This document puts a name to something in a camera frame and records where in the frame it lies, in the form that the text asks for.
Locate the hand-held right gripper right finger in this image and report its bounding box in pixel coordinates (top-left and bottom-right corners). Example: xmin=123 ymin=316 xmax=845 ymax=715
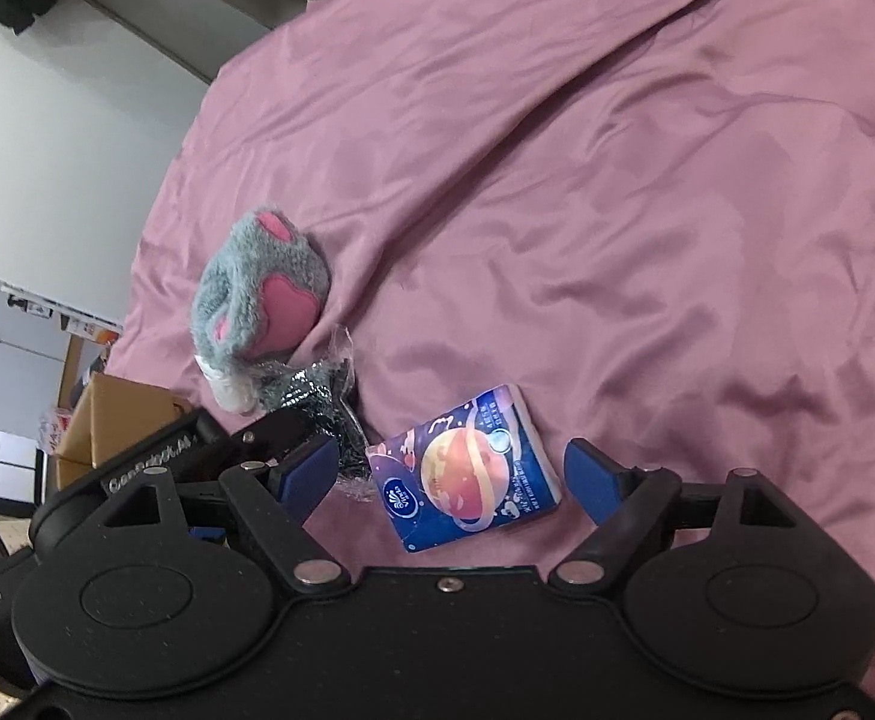
xmin=547 ymin=439 xmax=796 ymax=593

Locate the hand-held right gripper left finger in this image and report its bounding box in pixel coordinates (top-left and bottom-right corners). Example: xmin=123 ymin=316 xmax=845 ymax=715
xmin=97 ymin=435 xmax=350 ymax=592

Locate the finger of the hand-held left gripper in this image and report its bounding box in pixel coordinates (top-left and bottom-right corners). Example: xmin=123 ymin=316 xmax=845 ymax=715
xmin=221 ymin=408 xmax=320 ymax=469

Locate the clear crinkled plastic bag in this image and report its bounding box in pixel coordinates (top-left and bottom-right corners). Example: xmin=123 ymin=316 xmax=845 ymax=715
xmin=254 ymin=324 xmax=376 ymax=503

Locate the blue planet-print tissue packet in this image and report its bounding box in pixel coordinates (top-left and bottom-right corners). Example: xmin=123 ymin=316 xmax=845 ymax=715
xmin=367 ymin=382 xmax=565 ymax=554

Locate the grey and pink plush toy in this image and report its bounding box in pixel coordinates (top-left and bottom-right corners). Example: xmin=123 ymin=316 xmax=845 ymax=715
xmin=190 ymin=208 xmax=331 ymax=415

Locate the brown cardboard box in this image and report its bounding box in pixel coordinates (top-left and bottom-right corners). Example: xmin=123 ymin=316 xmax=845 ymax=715
xmin=55 ymin=373 xmax=193 ymax=494

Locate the red and white packet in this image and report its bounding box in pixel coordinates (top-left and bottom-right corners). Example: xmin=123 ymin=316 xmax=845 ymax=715
xmin=37 ymin=406 xmax=76 ymax=457

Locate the white cabinet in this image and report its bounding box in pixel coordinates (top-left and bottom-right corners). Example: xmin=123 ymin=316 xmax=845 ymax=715
xmin=0 ymin=262 xmax=125 ymax=497

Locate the purple bed sheet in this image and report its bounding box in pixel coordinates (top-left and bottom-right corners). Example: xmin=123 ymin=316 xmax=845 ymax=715
xmin=104 ymin=0 xmax=875 ymax=720

